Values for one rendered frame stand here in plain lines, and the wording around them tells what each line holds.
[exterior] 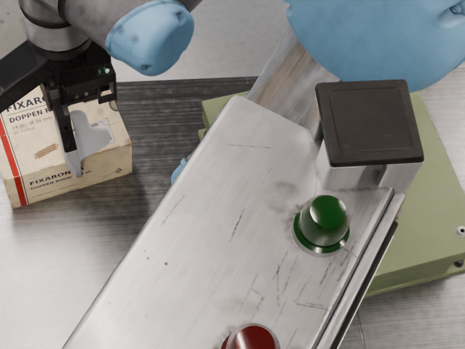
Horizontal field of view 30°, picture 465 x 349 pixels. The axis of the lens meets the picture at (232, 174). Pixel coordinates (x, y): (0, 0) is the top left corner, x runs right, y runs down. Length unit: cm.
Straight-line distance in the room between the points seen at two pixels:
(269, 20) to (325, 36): 81
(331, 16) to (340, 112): 10
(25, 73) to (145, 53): 21
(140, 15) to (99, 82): 22
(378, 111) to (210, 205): 9
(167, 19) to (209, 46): 48
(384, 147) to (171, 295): 12
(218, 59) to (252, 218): 87
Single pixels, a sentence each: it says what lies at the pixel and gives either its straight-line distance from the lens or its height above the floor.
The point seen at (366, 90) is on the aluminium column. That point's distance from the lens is 42.
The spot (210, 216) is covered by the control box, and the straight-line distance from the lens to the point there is 40.
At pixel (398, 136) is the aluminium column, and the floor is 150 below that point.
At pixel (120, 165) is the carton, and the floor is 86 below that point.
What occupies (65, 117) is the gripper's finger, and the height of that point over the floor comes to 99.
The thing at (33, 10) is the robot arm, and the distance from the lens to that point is 90.
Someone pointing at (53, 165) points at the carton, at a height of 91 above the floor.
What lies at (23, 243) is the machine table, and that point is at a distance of 111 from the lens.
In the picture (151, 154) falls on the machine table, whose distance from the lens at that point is 116.
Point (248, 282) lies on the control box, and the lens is 39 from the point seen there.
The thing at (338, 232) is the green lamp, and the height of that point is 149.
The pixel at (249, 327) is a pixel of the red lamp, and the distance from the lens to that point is 36.
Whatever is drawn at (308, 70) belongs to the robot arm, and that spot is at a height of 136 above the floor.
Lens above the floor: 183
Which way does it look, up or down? 60 degrees down
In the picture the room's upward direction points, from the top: 10 degrees clockwise
